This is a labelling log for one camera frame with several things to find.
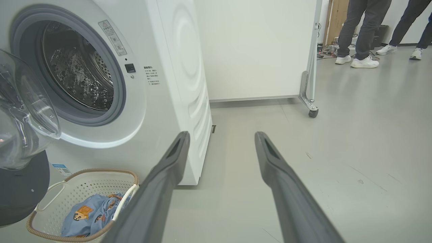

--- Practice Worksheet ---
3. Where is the grey warning sticker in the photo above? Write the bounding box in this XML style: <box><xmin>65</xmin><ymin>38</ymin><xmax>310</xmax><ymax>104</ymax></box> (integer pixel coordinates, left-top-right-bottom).
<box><xmin>98</xmin><ymin>20</ymin><xmax>128</xmax><ymax>56</ymax></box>

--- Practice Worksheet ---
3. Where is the steel washer drum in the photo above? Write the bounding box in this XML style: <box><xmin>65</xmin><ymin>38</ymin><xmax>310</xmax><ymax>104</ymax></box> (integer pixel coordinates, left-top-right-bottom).
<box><xmin>42</xmin><ymin>22</ymin><xmax>114</xmax><ymax>111</ymax></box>

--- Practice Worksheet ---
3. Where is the black box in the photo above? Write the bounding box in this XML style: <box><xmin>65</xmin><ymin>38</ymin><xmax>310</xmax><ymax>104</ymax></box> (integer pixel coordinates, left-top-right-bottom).
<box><xmin>371</xmin><ymin>25</ymin><xmax>389</xmax><ymax>50</ymax></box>

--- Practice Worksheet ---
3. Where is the blue energy label sticker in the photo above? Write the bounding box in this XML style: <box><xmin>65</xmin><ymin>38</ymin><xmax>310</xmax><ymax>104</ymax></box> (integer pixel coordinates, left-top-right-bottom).
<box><xmin>52</xmin><ymin>164</ymin><xmax>72</xmax><ymax>179</ymax></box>

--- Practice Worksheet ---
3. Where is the blue cartoon print garment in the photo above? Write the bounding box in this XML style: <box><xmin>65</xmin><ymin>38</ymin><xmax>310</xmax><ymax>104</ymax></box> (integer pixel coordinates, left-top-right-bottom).
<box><xmin>107</xmin><ymin>192</ymin><xmax>133</xmax><ymax>211</ymax></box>
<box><xmin>62</xmin><ymin>194</ymin><xmax>117</xmax><ymax>238</ymax></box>

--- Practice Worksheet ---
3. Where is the washing machine glass door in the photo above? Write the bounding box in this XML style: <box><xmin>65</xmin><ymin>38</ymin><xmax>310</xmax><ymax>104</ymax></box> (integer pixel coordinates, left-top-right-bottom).
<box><xmin>0</xmin><ymin>49</ymin><xmax>62</xmax><ymax>227</ymax></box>

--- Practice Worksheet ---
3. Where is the white front-load washing machine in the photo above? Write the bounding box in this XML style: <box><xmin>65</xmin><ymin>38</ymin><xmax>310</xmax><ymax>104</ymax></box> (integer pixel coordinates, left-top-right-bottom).
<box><xmin>0</xmin><ymin>0</ymin><xmax>213</xmax><ymax>186</ymax></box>

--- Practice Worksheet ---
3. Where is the metal caster bracket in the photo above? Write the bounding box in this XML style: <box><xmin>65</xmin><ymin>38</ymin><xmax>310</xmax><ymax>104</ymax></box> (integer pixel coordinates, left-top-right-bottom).
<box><xmin>299</xmin><ymin>70</ymin><xmax>319</xmax><ymax>112</ymax></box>

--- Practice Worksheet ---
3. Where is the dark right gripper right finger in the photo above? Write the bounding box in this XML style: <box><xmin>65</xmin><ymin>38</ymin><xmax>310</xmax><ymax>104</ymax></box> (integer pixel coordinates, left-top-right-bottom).
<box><xmin>254</xmin><ymin>131</ymin><xmax>345</xmax><ymax>243</ymax></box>

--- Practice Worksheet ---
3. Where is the person in grey trousers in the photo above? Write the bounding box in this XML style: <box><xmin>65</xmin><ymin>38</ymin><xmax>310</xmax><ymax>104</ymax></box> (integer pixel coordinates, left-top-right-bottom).
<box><xmin>335</xmin><ymin>0</ymin><xmax>392</xmax><ymax>69</ymax></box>

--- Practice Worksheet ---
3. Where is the person in dark trousers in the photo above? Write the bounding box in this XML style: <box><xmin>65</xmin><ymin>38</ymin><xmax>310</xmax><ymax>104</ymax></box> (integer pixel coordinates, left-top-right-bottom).
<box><xmin>376</xmin><ymin>0</ymin><xmax>432</xmax><ymax>60</ymax></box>

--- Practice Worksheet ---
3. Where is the white perforated laundry basket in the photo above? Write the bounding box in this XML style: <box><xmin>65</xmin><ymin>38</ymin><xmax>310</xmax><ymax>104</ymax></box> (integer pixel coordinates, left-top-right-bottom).
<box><xmin>26</xmin><ymin>169</ymin><xmax>139</xmax><ymax>243</ymax></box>

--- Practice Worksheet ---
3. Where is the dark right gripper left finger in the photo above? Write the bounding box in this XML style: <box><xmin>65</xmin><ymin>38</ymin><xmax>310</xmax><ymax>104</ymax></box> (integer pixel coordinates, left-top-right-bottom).
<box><xmin>101</xmin><ymin>131</ymin><xmax>191</xmax><ymax>243</ymax></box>

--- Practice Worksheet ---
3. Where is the white partition panel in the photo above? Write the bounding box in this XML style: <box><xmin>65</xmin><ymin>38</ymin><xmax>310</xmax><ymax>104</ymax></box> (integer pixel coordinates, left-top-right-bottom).
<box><xmin>194</xmin><ymin>0</ymin><xmax>323</xmax><ymax>103</ymax></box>

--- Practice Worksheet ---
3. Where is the floor cable tangle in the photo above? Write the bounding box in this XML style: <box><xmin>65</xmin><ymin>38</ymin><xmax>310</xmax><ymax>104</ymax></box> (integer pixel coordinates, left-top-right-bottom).
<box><xmin>317</xmin><ymin>42</ymin><xmax>338</xmax><ymax>59</ymax></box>

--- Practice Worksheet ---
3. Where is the brown wooden board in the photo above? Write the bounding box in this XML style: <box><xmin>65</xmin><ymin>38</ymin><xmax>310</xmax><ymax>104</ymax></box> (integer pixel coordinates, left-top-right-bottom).
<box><xmin>326</xmin><ymin>0</ymin><xmax>350</xmax><ymax>46</ymax></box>

